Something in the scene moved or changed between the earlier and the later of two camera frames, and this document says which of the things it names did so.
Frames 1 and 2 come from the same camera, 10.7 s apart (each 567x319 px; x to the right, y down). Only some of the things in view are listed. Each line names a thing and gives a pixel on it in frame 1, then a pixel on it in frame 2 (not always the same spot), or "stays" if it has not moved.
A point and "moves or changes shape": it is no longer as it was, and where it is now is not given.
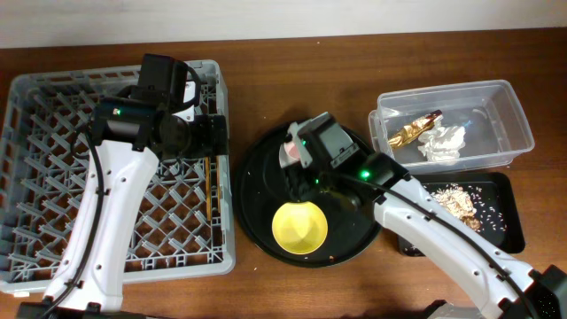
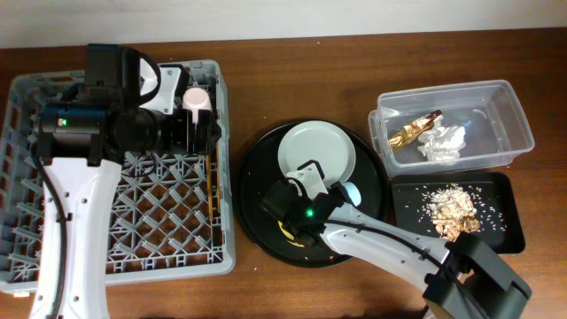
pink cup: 293,150 moves or changes shape
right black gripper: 297,178 → 275,202
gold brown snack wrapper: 415,129 stays
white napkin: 442,144 stays
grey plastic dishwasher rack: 182,225 stays
